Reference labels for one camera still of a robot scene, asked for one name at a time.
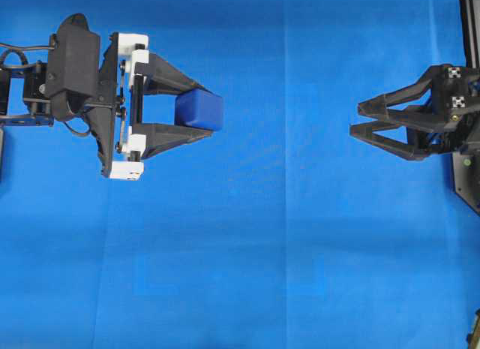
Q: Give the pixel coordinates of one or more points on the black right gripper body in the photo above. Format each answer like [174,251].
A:
[449,120]

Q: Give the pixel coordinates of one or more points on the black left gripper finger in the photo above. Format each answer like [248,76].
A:
[163,137]
[161,78]

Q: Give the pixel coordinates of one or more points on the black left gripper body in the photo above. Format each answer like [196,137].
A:
[119,149]

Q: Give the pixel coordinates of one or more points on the blue block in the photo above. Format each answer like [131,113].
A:
[199,109]

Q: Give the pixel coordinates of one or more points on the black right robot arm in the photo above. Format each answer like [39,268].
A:
[465,165]

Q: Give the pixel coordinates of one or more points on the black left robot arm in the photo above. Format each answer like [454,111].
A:
[134,103]

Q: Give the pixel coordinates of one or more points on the blue table cloth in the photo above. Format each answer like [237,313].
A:
[279,231]

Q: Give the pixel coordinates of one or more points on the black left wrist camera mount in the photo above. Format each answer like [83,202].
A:
[72,67]

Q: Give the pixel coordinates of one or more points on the black aluminium frame post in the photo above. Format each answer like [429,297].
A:
[469,14]

